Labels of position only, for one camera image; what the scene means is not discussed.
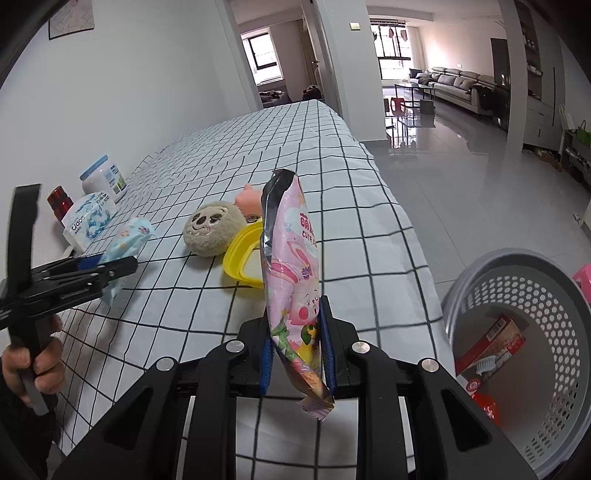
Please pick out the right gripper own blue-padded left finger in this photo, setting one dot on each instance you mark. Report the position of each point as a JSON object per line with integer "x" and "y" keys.
{"x": 177, "y": 420}

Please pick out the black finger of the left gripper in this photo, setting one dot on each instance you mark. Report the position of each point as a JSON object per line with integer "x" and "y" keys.
{"x": 62, "y": 276}

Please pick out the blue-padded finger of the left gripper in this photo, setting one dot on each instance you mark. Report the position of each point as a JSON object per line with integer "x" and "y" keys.
{"x": 88, "y": 262}

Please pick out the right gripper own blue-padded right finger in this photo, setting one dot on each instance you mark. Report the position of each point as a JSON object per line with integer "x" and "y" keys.
{"x": 414, "y": 420}

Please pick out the red plastic bag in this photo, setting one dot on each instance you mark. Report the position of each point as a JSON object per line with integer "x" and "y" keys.
{"x": 488, "y": 405}

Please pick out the blue wet wipes packet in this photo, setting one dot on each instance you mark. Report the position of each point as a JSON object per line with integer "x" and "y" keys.
{"x": 128, "y": 242}

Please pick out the long red cardboard box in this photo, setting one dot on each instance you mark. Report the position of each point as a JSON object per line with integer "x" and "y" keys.
{"x": 487, "y": 356}

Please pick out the beige plush sloth toy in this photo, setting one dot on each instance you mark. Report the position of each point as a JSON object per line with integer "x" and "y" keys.
{"x": 212, "y": 227}

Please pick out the pink snack bag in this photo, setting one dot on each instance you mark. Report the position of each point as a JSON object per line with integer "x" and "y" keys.
{"x": 289, "y": 252}

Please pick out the person's left hand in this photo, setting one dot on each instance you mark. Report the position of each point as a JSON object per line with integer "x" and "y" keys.
{"x": 47, "y": 365}

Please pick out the blue white tissue pack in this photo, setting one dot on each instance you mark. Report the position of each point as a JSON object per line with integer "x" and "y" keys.
{"x": 87, "y": 218}

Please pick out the white jar blue lid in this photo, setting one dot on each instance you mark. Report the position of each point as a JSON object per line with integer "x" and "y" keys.
{"x": 104, "y": 176}

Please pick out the grey perforated laundry basket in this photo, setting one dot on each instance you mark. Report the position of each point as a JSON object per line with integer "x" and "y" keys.
{"x": 543, "y": 389}

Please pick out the pink rubber pig toy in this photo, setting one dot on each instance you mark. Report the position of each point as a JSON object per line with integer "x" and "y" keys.
{"x": 249, "y": 202}

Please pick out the white checkered tablecloth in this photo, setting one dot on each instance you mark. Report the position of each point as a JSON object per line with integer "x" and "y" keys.
{"x": 198, "y": 278}

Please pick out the pink plastic stool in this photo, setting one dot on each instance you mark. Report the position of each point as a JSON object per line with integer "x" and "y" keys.
{"x": 583, "y": 279}

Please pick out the low shoe rack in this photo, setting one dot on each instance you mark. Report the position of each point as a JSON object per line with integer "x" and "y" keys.
{"x": 575, "y": 158}

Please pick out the green shopping bag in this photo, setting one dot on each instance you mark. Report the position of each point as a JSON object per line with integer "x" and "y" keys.
{"x": 583, "y": 135}

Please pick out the red stool far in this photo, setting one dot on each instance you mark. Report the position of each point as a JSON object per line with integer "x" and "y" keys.
{"x": 398, "y": 106}

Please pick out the grey sectional sofa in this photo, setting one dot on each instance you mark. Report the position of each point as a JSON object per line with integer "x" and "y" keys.
{"x": 470, "y": 90}

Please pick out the dark coffee table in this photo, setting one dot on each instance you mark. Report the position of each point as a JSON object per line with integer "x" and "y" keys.
{"x": 417, "y": 91}

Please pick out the wall poster calendar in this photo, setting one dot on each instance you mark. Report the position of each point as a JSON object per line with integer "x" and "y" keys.
{"x": 74, "y": 17}

